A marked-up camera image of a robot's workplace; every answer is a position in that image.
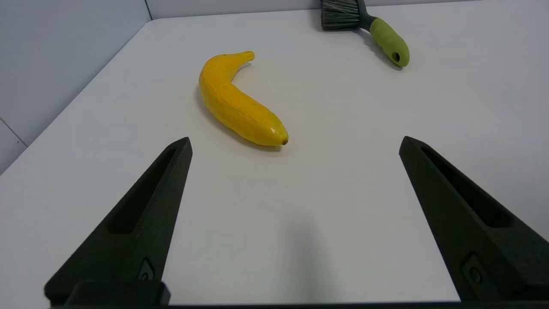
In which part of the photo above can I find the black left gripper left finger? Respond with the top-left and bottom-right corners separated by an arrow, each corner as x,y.
44,137 -> 193,306

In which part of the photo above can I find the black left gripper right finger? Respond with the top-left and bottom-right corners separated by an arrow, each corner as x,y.
399,136 -> 549,302

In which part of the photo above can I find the grey brush with green handle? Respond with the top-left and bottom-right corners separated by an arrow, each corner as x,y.
320,0 -> 410,68

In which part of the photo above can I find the yellow banana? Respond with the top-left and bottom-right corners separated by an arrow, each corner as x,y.
198,51 -> 289,147

